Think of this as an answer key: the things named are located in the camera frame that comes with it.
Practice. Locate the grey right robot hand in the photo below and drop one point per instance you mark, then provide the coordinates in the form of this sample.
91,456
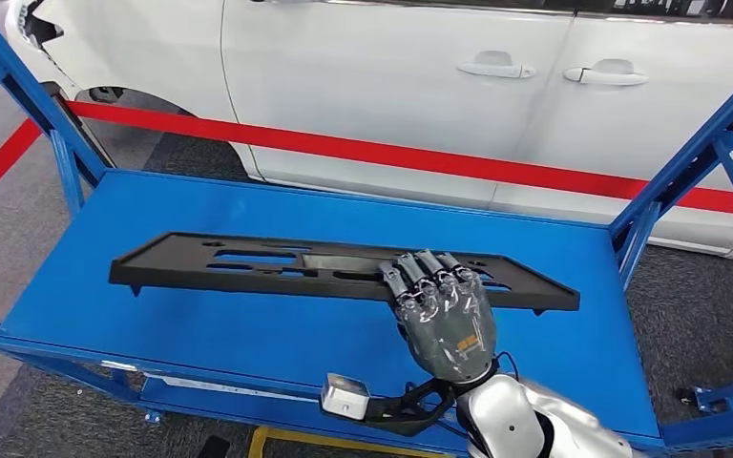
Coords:
449,335

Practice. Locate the long black plastic car part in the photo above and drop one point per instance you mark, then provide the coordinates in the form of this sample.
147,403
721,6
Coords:
170,265

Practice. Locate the white car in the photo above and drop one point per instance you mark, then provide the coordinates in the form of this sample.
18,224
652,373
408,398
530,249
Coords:
373,76

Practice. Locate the black barrier post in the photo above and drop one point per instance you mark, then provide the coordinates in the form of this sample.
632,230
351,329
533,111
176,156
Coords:
91,146

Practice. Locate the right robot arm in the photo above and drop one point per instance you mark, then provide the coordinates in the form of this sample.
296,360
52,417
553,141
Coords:
518,417

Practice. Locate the black camera mounting bracket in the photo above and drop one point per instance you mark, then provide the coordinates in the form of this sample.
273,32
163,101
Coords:
411,411

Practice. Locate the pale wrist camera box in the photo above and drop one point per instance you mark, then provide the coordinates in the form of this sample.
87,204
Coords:
344,397

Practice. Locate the blue metal shelf rack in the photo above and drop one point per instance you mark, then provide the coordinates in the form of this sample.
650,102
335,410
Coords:
278,328

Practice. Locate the long red barrier belt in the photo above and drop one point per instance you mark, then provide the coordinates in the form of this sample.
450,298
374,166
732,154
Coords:
404,158

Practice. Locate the short red barrier belt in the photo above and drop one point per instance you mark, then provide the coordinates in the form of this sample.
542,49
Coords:
0,164

